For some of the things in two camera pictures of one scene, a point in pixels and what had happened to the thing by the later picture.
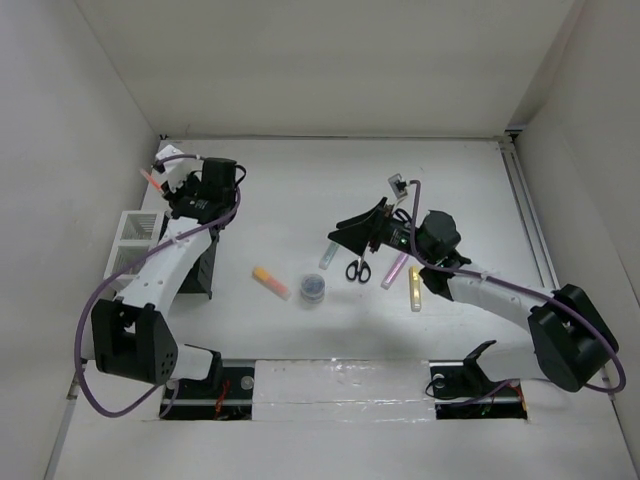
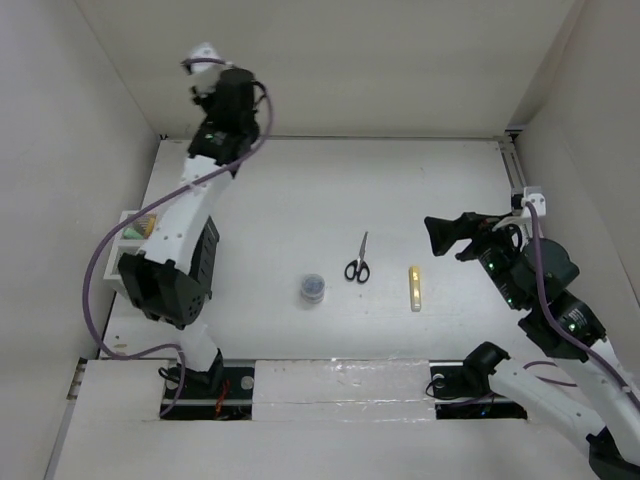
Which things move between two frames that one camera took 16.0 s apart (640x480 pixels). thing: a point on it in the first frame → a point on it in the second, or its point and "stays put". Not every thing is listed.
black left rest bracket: [227, 393] stays put
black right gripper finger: [356, 234] → [444, 232]
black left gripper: [175, 196] → [209, 111]
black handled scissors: [358, 269] stays put
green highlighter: [329, 255] → [131, 233]
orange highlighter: [272, 284] → [149, 229]
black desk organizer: [200, 279] stays put
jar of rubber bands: [312, 289] stays put
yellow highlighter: [415, 288] stays put
